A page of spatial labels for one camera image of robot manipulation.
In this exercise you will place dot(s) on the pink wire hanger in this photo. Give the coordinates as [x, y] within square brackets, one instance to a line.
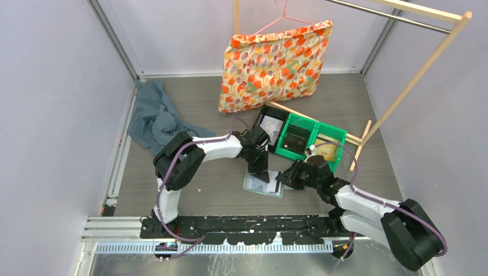
[282, 16]

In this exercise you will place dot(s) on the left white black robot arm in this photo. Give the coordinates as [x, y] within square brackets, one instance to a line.
[177, 163]

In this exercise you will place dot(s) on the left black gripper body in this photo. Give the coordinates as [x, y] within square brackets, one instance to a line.
[257, 154]

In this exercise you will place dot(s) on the green bin with black card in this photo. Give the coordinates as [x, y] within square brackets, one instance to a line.
[298, 125]

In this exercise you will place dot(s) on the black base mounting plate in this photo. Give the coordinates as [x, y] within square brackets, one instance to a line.
[249, 230]

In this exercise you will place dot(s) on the black VIP card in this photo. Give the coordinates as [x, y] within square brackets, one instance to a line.
[296, 142]

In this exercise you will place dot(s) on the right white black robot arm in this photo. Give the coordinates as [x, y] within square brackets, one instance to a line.
[403, 227]

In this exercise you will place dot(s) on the aluminium rail frame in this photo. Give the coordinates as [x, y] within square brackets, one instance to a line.
[121, 235]

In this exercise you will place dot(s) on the green bin with gold card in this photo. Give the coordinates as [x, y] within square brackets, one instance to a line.
[334, 132]

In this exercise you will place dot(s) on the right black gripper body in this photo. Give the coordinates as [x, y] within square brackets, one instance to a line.
[312, 181]

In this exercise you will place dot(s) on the black plastic bin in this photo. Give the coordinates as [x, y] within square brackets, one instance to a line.
[273, 112]

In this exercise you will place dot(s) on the wooden clothes rack frame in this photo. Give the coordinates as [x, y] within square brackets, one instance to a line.
[391, 57]

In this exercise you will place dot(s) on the white patterned cards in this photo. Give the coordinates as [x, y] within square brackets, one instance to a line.
[272, 127]

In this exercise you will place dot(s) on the metal hanging rod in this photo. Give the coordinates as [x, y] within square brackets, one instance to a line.
[392, 17]

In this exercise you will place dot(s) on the blue grey cloth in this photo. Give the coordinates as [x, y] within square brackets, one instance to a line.
[155, 119]

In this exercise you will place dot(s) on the floral orange pillow bag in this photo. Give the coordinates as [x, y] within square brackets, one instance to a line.
[263, 68]

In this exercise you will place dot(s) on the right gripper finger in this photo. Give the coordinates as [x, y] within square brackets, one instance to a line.
[298, 176]
[287, 178]

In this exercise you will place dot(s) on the gold VIP card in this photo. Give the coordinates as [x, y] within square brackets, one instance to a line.
[326, 146]

